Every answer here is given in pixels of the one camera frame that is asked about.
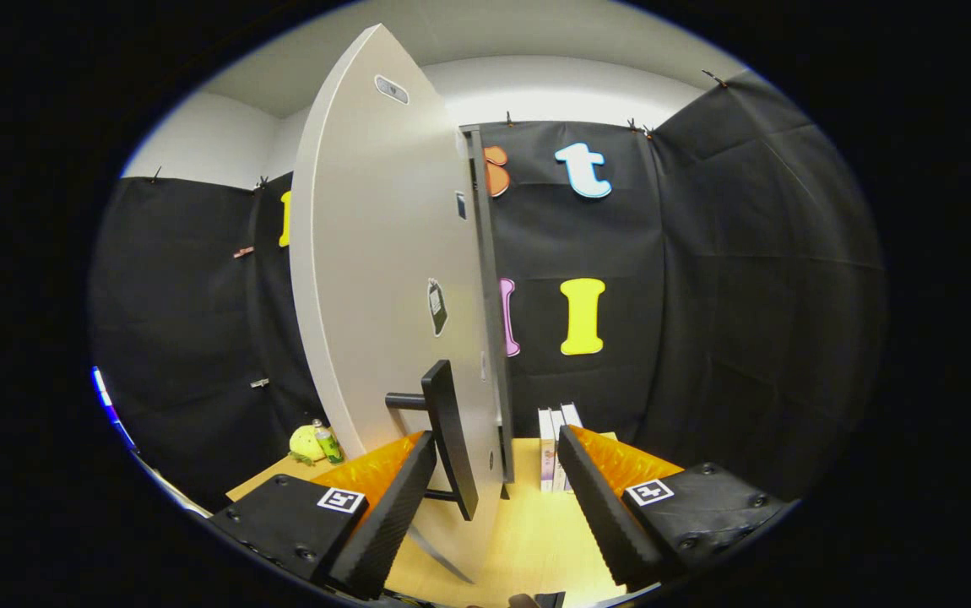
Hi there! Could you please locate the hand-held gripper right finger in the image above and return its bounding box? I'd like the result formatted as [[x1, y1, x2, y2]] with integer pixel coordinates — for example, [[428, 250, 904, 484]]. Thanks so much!
[[556, 425, 790, 592]]

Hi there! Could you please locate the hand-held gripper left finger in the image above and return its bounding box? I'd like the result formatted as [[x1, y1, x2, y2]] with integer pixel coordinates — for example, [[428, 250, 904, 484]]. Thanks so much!
[[209, 431, 438, 600]]

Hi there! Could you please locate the black cabinet door handle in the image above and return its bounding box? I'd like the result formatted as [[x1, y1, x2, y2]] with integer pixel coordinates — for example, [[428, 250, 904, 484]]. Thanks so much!
[[385, 359, 480, 522]]

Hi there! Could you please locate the grey shoe cabinet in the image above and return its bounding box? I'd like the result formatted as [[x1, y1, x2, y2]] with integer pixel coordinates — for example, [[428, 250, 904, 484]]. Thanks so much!
[[458, 125, 517, 501]]

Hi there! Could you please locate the beige spine book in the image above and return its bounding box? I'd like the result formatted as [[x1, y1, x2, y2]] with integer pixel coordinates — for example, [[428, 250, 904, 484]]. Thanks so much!
[[538, 408, 555, 494]]

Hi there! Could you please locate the green drink bottle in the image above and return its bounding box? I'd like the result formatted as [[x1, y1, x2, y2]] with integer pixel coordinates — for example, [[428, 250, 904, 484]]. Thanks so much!
[[312, 419, 345, 466]]

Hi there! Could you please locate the blue and white book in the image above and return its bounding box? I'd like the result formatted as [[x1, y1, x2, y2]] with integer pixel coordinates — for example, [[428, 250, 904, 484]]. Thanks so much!
[[561, 403, 584, 493]]

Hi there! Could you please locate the yellow plush toy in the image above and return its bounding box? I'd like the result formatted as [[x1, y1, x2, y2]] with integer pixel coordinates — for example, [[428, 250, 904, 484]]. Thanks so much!
[[288, 424, 326, 466]]

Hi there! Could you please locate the black backdrop cloth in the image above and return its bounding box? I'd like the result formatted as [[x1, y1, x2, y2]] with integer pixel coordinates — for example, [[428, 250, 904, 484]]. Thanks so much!
[[89, 69, 888, 512]]

